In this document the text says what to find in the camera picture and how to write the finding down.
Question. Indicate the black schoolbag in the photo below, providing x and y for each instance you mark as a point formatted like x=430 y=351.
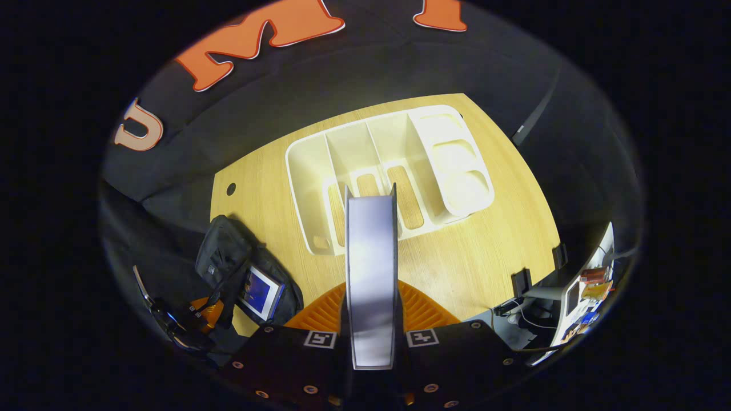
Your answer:
x=223 y=251

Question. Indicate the white plastic bookshelf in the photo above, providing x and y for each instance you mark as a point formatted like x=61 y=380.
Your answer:
x=445 y=148

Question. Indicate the blue and white book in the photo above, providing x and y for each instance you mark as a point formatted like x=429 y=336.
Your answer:
x=260 y=291
x=371 y=274

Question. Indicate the black table clamp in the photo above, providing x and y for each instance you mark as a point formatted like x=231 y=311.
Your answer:
x=560 y=257
x=521 y=282

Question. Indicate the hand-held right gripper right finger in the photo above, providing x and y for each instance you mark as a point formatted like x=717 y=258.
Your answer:
x=457 y=359

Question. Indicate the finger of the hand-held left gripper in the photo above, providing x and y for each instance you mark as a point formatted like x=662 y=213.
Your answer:
x=208 y=313

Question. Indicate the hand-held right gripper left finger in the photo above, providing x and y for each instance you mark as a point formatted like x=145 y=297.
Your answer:
x=285 y=359

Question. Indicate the black backdrop cloth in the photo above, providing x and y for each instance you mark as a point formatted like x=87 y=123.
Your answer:
x=365 y=74

